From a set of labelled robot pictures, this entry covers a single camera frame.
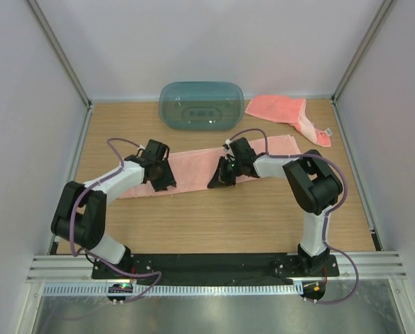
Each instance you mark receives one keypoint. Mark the left aluminium frame post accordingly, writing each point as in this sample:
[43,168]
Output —
[54,43]

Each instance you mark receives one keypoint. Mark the right aluminium frame post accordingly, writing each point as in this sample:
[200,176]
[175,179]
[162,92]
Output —
[367,40]

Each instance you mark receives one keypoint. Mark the aluminium frame post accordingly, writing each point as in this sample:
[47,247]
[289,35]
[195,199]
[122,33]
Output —
[54,43]
[367,40]

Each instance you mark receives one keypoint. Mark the slotted white cable duct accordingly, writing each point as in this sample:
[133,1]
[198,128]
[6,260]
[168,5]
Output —
[124,290]

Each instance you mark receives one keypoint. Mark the teal translucent plastic bin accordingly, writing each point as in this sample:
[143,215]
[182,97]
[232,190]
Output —
[201,105]

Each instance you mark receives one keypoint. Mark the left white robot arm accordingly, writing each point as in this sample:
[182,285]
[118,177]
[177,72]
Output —
[80,216]

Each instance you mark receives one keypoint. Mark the long pink towel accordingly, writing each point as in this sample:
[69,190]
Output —
[194,169]

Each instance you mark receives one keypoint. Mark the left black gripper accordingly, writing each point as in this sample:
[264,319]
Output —
[168,179]

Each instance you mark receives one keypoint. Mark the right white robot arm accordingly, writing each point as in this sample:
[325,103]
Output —
[314,185]

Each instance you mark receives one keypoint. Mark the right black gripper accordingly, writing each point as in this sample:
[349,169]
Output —
[221,178]

